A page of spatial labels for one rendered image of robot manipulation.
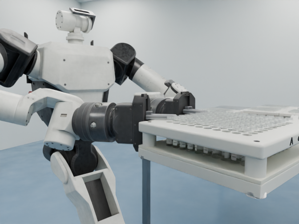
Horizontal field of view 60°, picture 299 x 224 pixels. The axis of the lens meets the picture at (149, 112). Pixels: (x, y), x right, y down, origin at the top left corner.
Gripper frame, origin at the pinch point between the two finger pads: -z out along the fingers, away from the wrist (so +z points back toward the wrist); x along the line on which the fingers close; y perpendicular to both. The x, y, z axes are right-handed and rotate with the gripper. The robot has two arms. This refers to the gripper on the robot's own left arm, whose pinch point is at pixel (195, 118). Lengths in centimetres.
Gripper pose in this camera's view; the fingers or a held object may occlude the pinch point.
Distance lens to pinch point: 63.1
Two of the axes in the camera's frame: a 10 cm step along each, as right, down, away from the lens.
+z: -5.6, -0.8, 8.3
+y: -8.3, 0.7, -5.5
